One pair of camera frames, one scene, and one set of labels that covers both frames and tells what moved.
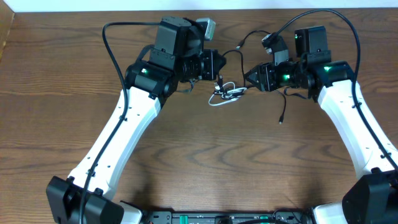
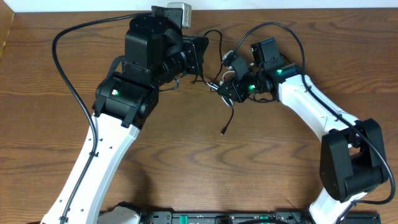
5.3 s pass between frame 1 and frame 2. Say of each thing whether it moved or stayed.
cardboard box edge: stayed
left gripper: moved
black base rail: stayed
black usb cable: moved
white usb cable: moved
